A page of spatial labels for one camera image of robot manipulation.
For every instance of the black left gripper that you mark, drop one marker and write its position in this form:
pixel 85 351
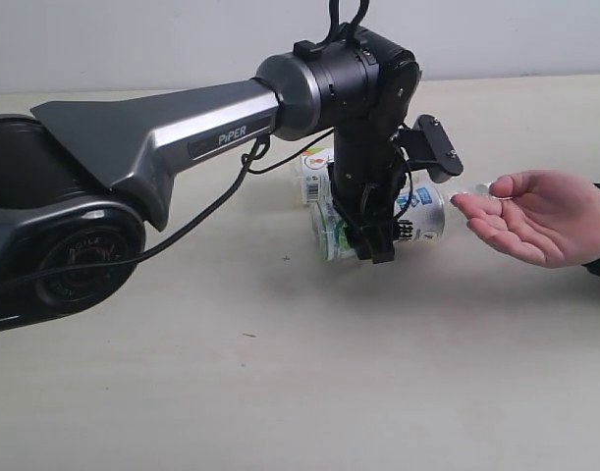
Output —
pixel 366 178

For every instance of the clear bottle green lime label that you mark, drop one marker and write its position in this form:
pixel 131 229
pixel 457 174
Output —
pixel 430 216

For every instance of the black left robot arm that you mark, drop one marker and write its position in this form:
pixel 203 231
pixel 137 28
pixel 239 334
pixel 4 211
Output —
pixel 80 181

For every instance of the square bottle floral white label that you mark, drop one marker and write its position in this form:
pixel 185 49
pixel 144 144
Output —
pixel 309 174

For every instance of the open bare human hand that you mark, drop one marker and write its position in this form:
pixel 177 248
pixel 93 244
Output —
pixel 544 218

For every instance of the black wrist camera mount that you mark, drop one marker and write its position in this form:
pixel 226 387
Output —
pixel 428 148

